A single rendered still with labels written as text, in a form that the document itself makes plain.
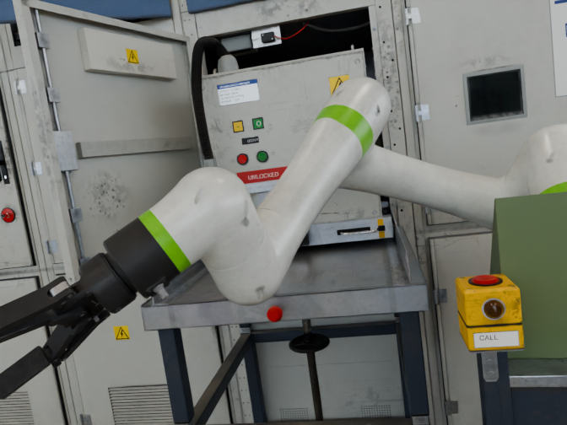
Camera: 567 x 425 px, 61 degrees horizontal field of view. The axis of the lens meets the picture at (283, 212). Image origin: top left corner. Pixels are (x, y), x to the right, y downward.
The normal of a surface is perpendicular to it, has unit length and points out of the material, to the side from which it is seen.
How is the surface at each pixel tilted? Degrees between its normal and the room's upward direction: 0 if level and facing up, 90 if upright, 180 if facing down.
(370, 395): 90
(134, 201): 90
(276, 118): 90
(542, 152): 55
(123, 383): 90
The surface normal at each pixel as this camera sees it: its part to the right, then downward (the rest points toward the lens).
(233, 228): 0.60, 0.43
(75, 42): 0.88, -0.06
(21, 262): -0.17, 0.14
